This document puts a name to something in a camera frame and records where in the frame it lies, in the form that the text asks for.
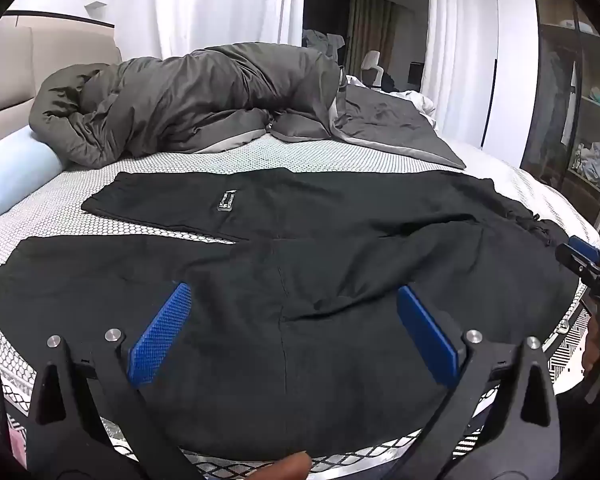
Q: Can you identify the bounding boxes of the black pants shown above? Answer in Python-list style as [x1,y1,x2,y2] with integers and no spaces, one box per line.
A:
[0,168,578,460]

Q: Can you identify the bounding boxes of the right hand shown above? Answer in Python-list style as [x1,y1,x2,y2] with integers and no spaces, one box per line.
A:
[581,311,600,375]

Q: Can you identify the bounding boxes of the left hand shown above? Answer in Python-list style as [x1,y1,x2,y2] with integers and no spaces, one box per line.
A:
[247,451,312,480]

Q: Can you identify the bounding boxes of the white honeycomb mattress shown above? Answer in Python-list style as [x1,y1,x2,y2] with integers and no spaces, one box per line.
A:
[0,134,600,479]

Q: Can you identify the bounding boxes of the light blue pillow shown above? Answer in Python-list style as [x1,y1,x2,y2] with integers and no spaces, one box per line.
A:
[0,126,67,215]

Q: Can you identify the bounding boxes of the grey duvet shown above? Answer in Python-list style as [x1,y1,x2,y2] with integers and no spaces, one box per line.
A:
[29,42,465,169]

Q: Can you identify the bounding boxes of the white curtain right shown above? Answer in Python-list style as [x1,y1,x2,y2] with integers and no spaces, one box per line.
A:
[422,0,498,148]

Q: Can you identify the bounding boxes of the white office chair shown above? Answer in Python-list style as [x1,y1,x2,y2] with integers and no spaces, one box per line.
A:
[361,50,384,89]

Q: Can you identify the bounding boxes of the beige upholstered headboard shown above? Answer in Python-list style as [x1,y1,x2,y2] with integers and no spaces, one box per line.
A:
[0,14,121,140]

